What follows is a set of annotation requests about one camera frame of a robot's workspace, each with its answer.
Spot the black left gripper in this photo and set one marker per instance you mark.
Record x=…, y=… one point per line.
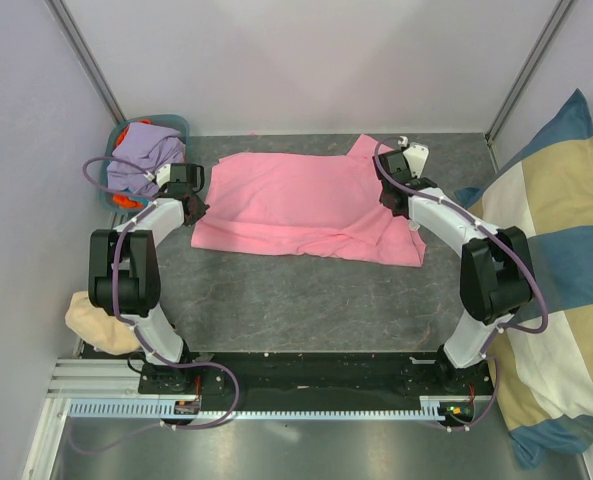
x=200, y=205

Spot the pink t shirt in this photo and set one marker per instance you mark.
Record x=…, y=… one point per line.
x=292, y=204

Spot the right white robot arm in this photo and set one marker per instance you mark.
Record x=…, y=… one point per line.
x=496, y=274

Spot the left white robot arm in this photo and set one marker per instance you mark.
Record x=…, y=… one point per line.
x=123, y=276

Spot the lilac t shirt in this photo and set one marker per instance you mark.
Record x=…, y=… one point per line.
x=146, y=147

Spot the teal plastic laundry basket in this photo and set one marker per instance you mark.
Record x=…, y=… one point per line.
x=170, y=121

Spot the orange t shirt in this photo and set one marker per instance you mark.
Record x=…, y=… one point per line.
x=124, y=201

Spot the beige cloth bag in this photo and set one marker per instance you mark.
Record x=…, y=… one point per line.
x=94, y=326

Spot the blue cream checked pillow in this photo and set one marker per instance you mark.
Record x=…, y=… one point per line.
x=544, y=364

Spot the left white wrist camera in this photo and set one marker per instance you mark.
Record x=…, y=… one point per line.
x=161, y=176

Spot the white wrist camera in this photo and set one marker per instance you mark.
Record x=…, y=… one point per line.
x=161, y=176
x=416, y=154

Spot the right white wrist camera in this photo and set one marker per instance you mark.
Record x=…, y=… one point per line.
x=416, y=154

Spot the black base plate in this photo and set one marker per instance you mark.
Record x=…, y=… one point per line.
x=320, y=381

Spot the left aluminium frame post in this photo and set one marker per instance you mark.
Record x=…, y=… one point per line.
x=83, y=52

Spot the aluminium frame post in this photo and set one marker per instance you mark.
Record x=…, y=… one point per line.
x=542, y=44
x=83, y=52

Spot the right aluminium frame post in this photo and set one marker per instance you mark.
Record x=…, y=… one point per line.
x=542, y=44

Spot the light blue cable duct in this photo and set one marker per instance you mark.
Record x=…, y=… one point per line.
x=429, y=410

